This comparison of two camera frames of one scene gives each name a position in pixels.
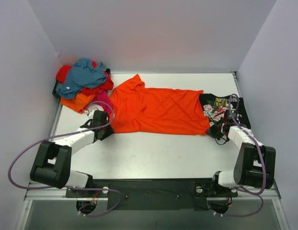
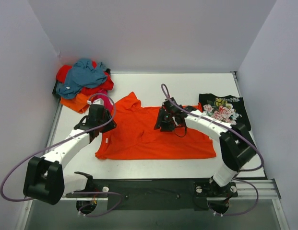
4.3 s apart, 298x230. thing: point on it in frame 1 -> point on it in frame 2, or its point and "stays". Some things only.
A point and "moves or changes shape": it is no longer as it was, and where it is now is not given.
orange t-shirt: x=155 y=110 moves or changes shape
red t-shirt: x=61 y=74 stays
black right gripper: x=213 y=131 -> x=160 y=119
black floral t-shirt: x=227 y=111 stays
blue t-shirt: x=83 y=74 stays
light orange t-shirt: x=79 y=103 stays
